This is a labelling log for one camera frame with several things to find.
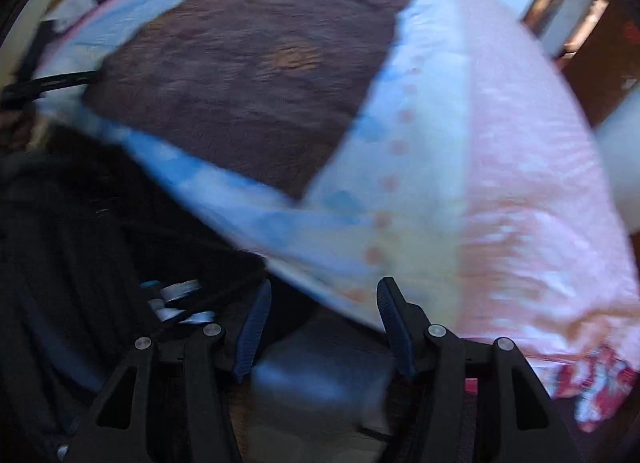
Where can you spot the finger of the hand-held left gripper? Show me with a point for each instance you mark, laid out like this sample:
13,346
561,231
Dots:
45,85

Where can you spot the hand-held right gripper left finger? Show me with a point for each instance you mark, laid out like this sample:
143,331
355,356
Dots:
252,338

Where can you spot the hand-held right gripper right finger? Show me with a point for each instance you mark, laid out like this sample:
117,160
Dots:
395,328

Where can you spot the brown knitted sweater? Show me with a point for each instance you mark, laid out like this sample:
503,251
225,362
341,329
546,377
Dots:
240,93

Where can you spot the cream wooden headboard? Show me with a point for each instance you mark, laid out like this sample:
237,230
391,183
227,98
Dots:
20,28

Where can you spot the printed blue pink bed sheet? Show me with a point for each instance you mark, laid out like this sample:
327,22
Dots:
500,168

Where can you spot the red floral bed skirt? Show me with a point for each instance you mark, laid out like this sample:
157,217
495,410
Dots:
595,383

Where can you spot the brown wooden door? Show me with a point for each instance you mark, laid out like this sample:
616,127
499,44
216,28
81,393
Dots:
605,58

